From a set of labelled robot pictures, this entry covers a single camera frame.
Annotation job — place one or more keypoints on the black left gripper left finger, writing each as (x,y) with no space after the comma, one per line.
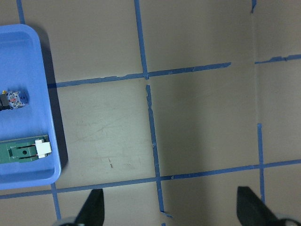
(92,212)

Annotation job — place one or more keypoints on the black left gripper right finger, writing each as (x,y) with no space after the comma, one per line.
(251,211)

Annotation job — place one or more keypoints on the red emergency stop button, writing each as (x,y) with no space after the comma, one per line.
(11,100)

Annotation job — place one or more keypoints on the green terminal block module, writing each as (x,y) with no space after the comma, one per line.
(25,149)

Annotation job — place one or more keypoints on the blue plastic tray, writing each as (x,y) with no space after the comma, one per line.
(22,69)

